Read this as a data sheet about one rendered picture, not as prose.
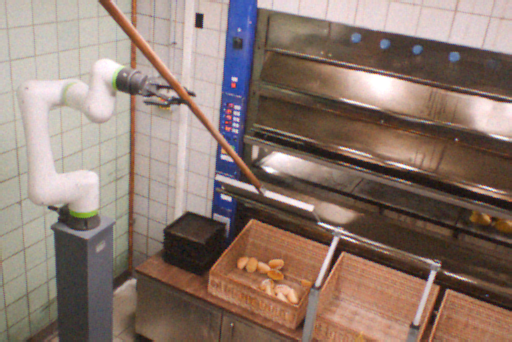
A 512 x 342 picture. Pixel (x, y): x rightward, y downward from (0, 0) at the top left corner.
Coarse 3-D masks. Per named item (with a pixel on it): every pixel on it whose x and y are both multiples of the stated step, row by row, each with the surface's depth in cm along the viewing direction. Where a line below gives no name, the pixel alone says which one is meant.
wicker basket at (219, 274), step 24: (240, 240) 339; (264, 240) 344; (288, 240) 337; (312, 240) 331; (216, 264) 318; (288, 264) 338; (216, 288) 316; (240, 288) 308; (264, 312) 305; (288, 312) 296
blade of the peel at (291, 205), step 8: (216, 176) 293; (224, 184) 296; (232, 184) 289; (240, 184) 288; (240, 192) 299; (248, 192) 291; (256, 192) 284; (240, 200) 321; (264, 200) 293; (272, 200) 285; (280, 200) 278; (288, 200) 277; (296, 200) 276; (280, 208) 295; (288, 208) 287; (296, 208) 280; (304, 208) 273; (312, 208) 272; (312, 216) 282
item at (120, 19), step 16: (112, 0) 147; (112, 16) 150; (128, 32) 157; (144, 48) 164; (160, 64) 173; (176, 80) 184; (192, 112) 201; (208, 128) 213; (224, 144) 227; (240, 160) 245
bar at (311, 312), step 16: (224, 192) 307; (272, 208) 295; (320, 224) 285; (336, 240) 281; (368, 240) 275; (416, 256) 266; (320, 272) 275; (432, 272) 262; (320, 288) 272; (416, 320) 255; (304, 336) 283; (416, 336) 254
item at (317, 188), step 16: (272, 176) 333; (288, 176) 331; (320, 192) 321; (336, 192) 318; (368, 208) 310; (384, 208) 306; (416, 224) 300; (432, 224) 296; (448, 224) 297; (464, 240) 291; (480, 240) 287; (496, 240) 287
